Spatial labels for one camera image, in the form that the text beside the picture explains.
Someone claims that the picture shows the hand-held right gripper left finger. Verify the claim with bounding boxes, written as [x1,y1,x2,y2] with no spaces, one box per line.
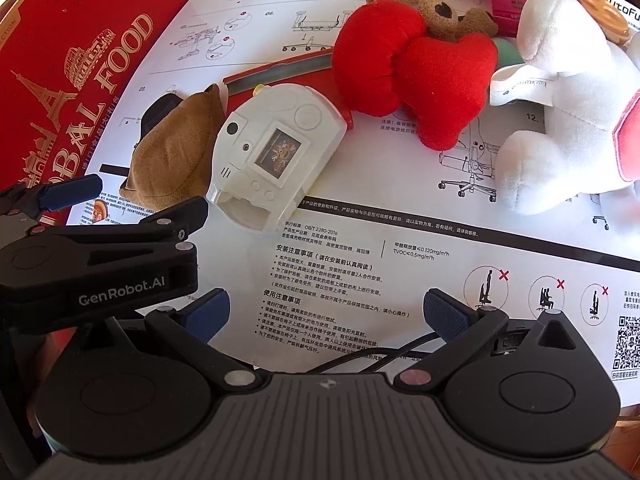
[144,287,266,401]

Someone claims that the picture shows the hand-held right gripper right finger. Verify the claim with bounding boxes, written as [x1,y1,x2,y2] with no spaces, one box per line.
[392,287,581,403]

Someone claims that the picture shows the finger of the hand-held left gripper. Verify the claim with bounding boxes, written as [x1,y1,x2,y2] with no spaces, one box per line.
[30,196,210,251]
[0,174,103,233]

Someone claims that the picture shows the red printed cardboard box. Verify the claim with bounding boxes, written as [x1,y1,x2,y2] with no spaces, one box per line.
[0,0,188,226]

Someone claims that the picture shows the red plush bow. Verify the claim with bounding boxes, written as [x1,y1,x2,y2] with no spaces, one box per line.
[331,0,499,152]

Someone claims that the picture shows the brown teddy bear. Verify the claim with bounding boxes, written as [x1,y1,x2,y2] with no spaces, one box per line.
[365,0,499,43]

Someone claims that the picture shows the white instruction sheet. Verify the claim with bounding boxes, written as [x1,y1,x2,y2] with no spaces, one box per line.
[65,0,640,386]

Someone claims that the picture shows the red phone stand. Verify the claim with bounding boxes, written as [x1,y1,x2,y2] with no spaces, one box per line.
[222,50,356,131]

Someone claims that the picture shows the green ball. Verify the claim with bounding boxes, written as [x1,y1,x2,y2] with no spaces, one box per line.
[492,35,523,68]

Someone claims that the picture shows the white plush toy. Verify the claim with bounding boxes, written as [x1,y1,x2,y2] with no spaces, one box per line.
[489,0,640,216]

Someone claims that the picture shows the pink plastic toy house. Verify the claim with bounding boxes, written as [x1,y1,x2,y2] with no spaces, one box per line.
[487,0,538,38]

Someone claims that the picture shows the black cable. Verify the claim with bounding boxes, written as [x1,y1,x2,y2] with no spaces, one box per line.
[300,330,446,376]

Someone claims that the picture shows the white toy camera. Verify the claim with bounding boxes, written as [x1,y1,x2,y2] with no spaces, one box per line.
[206,82,348,233]

